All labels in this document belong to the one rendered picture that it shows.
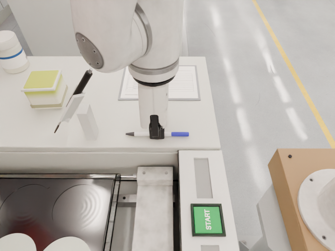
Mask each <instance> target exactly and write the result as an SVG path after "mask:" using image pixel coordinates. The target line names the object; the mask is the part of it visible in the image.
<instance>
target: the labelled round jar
mask: <svg viewBox="0 0 335 251"><path fill-rule="evenodd" d="M0 65H1V66H2V68H3V69H4V71H5V72H7V73H11V74H15V73H20V72H22V71H24V70H26V69H27V68H28V67H29V65H30V62H29V60H28V58H27V56H26V54H25V52H24V50H23V48H22V46H21V44H20V42H19V41H18V38H17V36H16V34H15V33H14V32H12V31H9V30H3V31H0Z"/></svg>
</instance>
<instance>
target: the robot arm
mask: <svg viewBox="0 0 335 251"><path fill-rule="evenodd" d="M70 6H71V15H72V23H73V28H74V34H75V38H76V42H77V45H78V48H79V50H80V53H81V55H82V57H83V58H84V59H85V61H86V62H87V63H88V64H89V65H90V66H91V67H92V68H93V69H95V70H96V71H99V72H101V73H113V72H117V71H119V70H121V69H123V68H125V67H127V66H128V70H129V73H130V74H131V75H132V77H133V79H134V80H135V81H136V82H138V98H139V111H140V125H141V128H145V129H147V128H148V126H149V133H150V139H164V138H165V127H166V122H167V113H168V87H169V82H170V81H172V80H173V79H174V77H175V75H176V73H177V72H178V69H179V46H180V20H181V0H70ZM297 201H298V208H299V212H300V215H301V217H302V220H303V222H304V224H305V225H306V227H307V228H308V230H309V231H310V233H311V234H312V235H313V236H314V237H315V239H316V240H317V241H318V242H320V243H321V244H322V245H323V246H324V247H325V248H327V249H328V250H329V251H335V169H323V170H319V171H316V172H314V173H312V174H310V175H309V176H308V177H307V178H306V179H305V180H304V181H303V182H302V184H301V185H300V187H299V190H298V196H297Z"/></svg>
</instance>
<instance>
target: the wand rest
mask: <svg viewBox="0 0 335 251"><path fill-rule="evenodd" d="M77 86H78V84H77V85H76V87H75V89H74V91H75V90H76V88H77ZM74 91H73V93H74ZM73 93H72V95H73ZM85 93H86V92H85V91H84V90H83V91H82V93H81V94H77V95H73V96H72V95H71V97H72V98H71V100H70V102H69V101H68V102H69V103H68V102H67V104H68V105H67V104H66V105H67V107H66V106H65V108H64V109H65V111H64V113H63V114H62V116H61V118H60V121H61V122H63V121H65V122H69V121H70V119H71V118H72V116H73V115H74V113H75V111H76V110H77V108H78V107H79V108H78V111H77V114H76V115H77V117H78V119H79V121H80V124H81V126H82V129H83V131H84V134H85V136H86V139H87V140H96V139H97V135H98V127H97V124H96V121H95V118H94V115H93V112H92V109H91V106H90V104H81V101H82V100H83V98H84V96H85Z"/></svg>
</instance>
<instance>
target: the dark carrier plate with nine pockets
mask: <svg viewBox="0 0 335 251"><path fill-rule="evenodd" d="M113 183H114V180H113V179H0V239H1V238H2V237H4V236H7V235H10V234H15V233H21V234H25V235H28V236H29V237H31V238H32V240H33V241H34V243H35V246H36V251H44V250H45V249H46V248H47V247H48V246H49V245H50V244H51V243H53V242H54V241H56V240H58V239H60V238H64V237H76V238H79V239H81V240H83V241H84V242H85V243H86V244H87V246H88V247H89V249H90V251H102V250H103V244H104V237H105V231H106V225H107V219H108V214H109V208H110V201H111V195H112V189H113Z"/></svg>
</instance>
